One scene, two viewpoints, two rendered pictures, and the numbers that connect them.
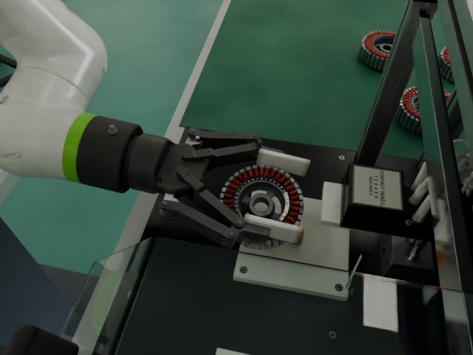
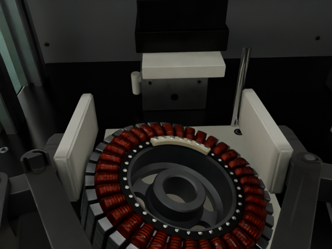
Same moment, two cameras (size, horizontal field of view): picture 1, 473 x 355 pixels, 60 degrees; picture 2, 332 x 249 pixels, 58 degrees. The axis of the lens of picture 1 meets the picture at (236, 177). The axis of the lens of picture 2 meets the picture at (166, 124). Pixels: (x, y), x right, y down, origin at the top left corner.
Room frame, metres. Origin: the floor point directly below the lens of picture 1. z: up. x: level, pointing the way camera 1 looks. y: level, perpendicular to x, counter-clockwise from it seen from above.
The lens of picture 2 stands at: (0.35, 0.08, 0.98)
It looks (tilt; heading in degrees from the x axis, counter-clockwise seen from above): 39 degrees down; 257
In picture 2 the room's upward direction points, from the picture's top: 1 degrees counter-clockwise
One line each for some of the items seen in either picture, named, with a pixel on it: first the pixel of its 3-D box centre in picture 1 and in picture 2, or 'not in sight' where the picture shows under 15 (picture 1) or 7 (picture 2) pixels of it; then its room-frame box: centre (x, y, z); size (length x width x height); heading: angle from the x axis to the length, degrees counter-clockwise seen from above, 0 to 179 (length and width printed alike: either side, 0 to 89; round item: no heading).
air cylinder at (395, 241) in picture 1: (404, 251); (173, 79); (0.27, -0.23, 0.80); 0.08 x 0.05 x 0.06; 169
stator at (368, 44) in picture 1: (386, 51); not in sight; (0.77, -0.33, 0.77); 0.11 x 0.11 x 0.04
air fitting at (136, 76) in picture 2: not in sight; (137, 84); (0.31, -0.22, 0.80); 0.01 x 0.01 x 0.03; 79
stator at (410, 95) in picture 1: (428, 110); not in sight; (0.58, -0.36, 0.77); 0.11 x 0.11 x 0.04
